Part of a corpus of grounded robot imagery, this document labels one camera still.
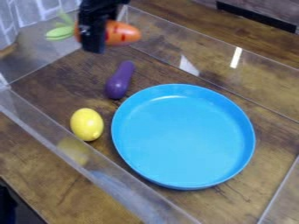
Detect blue round plate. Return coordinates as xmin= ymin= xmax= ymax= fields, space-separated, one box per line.
xmin=110 ymin=84 xmax=256 ymax=190

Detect clear acrylic front barrier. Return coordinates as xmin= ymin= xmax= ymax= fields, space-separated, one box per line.
xmin=0 ymin=87 xmax=201 ymax=224

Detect yellow toy lemon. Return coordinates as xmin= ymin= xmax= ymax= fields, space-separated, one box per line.
xmin=69 ymin=108 xmax=104 ymax=142

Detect purple toy eggplant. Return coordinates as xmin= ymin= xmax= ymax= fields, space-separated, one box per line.
xmin=105 ymin=60 xmax=136 ymax=100

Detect clear acrylic barrier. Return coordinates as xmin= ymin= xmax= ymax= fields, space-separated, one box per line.
xmin=117 ymin=6 xmax=299 ymax=122
xmin=0 ymin=87 xmax=201 ymax=224

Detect orange toy carrot green leaves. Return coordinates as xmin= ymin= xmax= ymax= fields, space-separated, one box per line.
xmin=45 ymin=11 xmax=141 ymax=46

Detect clear acrylic back barrier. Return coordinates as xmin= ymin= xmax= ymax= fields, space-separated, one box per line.
xmin=117 ymin=6 xmax=299 ymax=122

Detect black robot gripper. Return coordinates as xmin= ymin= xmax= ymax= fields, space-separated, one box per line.
xmin=78 ymin=0 xmax=130 ymax=53

